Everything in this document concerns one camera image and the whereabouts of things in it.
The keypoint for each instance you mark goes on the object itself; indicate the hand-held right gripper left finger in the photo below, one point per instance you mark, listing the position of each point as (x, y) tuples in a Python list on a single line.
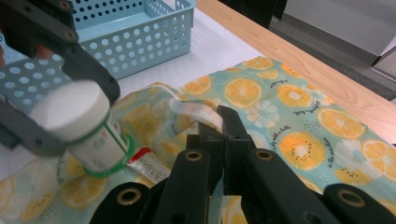
[(199, 174)]

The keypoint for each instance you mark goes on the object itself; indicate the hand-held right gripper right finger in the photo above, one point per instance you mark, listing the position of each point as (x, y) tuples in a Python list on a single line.
[(249, 174)]

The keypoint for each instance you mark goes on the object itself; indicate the white and red ointment tube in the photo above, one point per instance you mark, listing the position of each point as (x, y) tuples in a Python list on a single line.
[(149, 165)]

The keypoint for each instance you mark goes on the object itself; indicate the small white-capped bottle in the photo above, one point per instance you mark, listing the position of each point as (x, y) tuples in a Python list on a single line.
[(90, 133)]

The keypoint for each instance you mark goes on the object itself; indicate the light blue plastic basket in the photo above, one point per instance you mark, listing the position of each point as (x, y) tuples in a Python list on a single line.
[(143, 40)]

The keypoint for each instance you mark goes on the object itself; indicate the white table mat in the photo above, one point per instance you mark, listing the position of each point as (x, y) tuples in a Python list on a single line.
[(205, 53)]

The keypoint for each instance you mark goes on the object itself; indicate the black curtain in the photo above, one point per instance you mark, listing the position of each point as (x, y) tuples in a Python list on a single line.
[(249, 11)]

